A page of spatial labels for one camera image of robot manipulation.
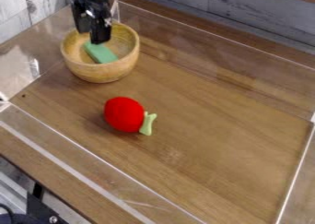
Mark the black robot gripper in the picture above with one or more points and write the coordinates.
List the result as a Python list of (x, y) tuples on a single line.
[(100, 26)]

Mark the brown wooden bowl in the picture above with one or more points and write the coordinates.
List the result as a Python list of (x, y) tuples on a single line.
[(124, 44)]

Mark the green rectangular block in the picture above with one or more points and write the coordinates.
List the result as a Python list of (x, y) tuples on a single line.
[(100, 53)]

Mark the red plush tomato toy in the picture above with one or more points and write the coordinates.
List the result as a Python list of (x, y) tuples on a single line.
[(127, 116)]

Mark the clear acrylic tray barrier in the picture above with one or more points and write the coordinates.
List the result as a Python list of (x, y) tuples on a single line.
[(230, 157)]

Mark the black clamp under table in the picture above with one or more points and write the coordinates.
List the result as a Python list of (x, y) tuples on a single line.
[(38, 210)]

